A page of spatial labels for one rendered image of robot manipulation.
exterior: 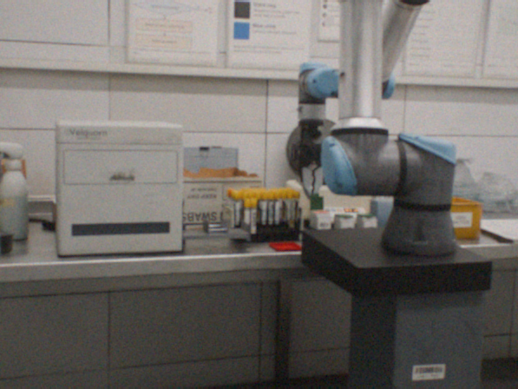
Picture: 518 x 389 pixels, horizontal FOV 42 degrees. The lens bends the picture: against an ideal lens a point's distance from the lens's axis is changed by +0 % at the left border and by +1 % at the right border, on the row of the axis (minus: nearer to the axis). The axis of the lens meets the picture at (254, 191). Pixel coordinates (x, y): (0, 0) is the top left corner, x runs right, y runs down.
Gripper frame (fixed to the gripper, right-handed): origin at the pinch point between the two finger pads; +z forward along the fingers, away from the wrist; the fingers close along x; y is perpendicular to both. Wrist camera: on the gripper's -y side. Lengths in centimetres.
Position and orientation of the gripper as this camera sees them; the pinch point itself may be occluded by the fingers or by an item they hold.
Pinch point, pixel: (311, 195)
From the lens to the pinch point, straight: 181.5
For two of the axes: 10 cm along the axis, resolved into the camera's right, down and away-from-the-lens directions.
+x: -9.5, 0.1, -3.1
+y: -3.1, -1.2, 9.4
